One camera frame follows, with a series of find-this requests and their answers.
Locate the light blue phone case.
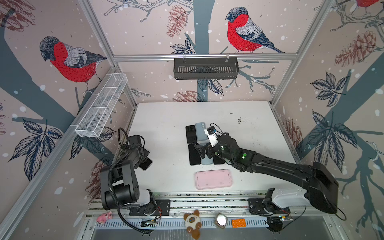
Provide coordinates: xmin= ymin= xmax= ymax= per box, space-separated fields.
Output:
xmin=200 ymin=142 xmax=214 ymax=165
xmin=195 ymin=122 xmax=208 ymax=141

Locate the blue phone black screen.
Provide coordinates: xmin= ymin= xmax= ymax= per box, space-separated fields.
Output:
xmin=188 ymin=144 xmax=201 ymax=166

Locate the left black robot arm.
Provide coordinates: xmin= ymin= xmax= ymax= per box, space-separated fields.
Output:
xmin=100 ymin=128 xmax=158 ymax=235

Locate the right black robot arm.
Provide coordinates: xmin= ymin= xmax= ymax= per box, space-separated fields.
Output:
xmin=193 ymin=134 xmax=339 ymax=215

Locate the pink phone case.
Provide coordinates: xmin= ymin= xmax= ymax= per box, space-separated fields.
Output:
xmin=195 ymin=170 xmax=233 ymax=190

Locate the brown white plush toy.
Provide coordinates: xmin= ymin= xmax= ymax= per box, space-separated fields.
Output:
xmin=184 ymin=210 xmax=202 ymax=240

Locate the pink pig toy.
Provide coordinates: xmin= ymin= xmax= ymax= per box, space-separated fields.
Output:
xmin=97 ymin=211 xmax=113 ymax=225

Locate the orange block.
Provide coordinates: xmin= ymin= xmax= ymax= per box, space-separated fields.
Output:
xmin=231 ymin=219 xmax=247 ymax=228

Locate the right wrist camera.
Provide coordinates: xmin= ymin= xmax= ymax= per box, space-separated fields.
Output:
xmin=205 ymin=127 xmax=218 ymax=148

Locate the white wire wall basket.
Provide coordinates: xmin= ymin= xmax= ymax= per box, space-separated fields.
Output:
xmin=75 ymin=73 xmax=128 ymax=138

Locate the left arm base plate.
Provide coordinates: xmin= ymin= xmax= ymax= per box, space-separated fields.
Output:
xmin=129 ymin=200 xmax=171 ymax=217

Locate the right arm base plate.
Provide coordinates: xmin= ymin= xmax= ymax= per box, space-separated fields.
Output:
xmin=248 ymin=199 xmax=291 ymax=217

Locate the black wire wall basket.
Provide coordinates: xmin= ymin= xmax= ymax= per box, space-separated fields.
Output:
xmin=174 ymin=58 xmax=239 ymax=80

